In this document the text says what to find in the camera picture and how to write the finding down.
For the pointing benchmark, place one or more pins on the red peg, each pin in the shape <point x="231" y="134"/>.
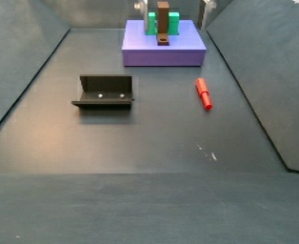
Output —
<point x="205" y="93"/>

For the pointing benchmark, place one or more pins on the purple board base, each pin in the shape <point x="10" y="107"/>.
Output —
<point x="143" y="53"/>

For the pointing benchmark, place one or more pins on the black angled holder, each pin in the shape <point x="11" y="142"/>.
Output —
<point x="106" y="91"/>

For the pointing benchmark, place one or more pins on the green block left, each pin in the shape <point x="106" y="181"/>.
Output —
<point x="151" y="24"/>

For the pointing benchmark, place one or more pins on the green block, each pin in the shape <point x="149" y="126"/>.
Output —
<point x="174" y="23"/>
<point x="151" y="24"/>

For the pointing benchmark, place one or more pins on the green block right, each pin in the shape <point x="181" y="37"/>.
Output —
<point x="174" y="23"/>

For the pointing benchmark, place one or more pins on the brown L-shaped block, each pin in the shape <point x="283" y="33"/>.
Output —
<point x="163" y="23"/>

